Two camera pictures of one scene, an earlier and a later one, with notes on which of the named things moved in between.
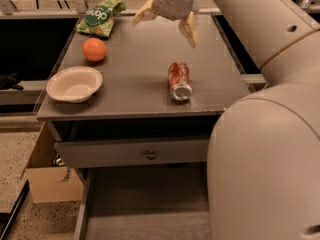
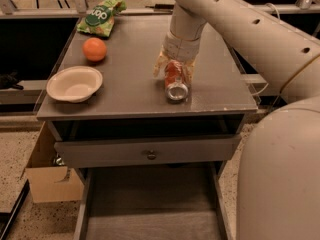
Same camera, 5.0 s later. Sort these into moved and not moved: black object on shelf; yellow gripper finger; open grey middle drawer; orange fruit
Moved: yellow gripper finger
Not moved: open grey middle drawer; orange fruit; black object on shelf
